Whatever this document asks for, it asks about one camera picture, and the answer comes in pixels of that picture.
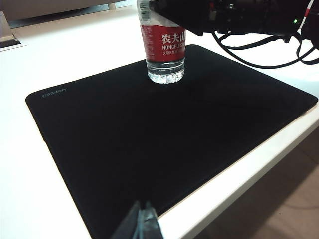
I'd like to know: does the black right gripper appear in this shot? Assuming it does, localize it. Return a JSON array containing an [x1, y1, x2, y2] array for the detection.
[[149, 0, 310, 38]]

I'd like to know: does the grey-brown desk divider panel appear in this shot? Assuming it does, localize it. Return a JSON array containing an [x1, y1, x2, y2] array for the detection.
[[0, 0, 139, 22]]

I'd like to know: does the black mouse pad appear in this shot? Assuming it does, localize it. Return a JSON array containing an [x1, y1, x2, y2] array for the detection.
[[24, 44, 319, 239]]

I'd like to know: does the white desk cable box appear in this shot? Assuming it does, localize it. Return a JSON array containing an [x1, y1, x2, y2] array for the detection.
[[0, 11, 28, 52]]

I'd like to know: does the short black cable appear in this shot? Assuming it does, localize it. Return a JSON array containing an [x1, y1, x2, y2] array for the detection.
[[218, 32, 277, 48]]

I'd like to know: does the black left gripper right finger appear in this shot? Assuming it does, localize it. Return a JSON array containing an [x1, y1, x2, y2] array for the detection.
[[136, 201, 162, 239]]

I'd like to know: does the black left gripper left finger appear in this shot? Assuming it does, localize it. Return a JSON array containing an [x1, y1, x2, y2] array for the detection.
[[111, 200, 142, 239]]

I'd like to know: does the red and white cable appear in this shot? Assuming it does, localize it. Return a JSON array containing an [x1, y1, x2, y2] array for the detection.
[[300, 0, 315, 28]]

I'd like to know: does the long black cable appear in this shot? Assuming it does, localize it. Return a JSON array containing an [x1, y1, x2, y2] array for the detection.
[[211, 31, 319, 68]]

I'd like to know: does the clear plastic bottle red label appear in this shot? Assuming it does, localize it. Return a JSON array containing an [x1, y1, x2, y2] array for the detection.
[[136, 0, 186, 85]]

